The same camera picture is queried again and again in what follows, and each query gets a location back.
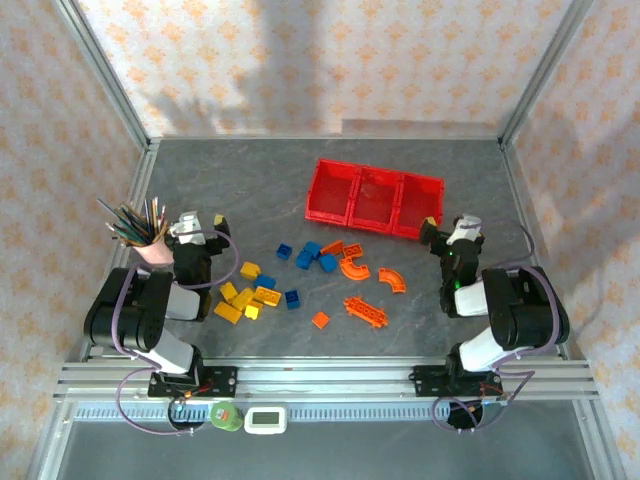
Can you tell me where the orange curved lego piece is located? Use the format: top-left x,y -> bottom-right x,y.
339,256 -> 373,283
377,267 -> 408,296

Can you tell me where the orange long lego rail piece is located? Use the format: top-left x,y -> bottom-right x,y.
342,295 -> 389,331

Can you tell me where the red plastic bin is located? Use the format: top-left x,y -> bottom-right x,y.
394,172 -> 445,240
349,166 -> 405,236

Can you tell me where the flat amber lego brick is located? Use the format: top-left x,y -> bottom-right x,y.
212,299 -> 243,326

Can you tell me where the pink cup of pencils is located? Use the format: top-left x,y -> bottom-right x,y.
97,198 -> 135,235

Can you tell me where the green round can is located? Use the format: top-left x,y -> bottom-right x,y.
209,400 -> 245,433

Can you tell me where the white digital timer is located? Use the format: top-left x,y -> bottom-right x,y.
243,405 -> 289,436

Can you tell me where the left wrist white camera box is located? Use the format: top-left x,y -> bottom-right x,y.
168,211 -> 207,247

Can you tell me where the horizontal aluminium frame bar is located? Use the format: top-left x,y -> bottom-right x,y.
147,133 -> 504,145

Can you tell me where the black round cable port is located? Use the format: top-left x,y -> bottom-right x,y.
446,398 -> 487,432
168,398 -> 207,432

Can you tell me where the wide aluminium base rail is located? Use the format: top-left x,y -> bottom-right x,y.
53,357 -> 600,401

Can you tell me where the aluminium frame post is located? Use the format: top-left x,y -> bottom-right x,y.
52,0 -> 153,151
498,0 -> 597,147

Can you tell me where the grey slotted cable duct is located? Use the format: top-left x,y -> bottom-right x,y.
73,402 -> 576,424

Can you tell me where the aluminium frame leg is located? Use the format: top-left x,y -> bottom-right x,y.
27,402 -> 76,480
572,399 -> 629,480

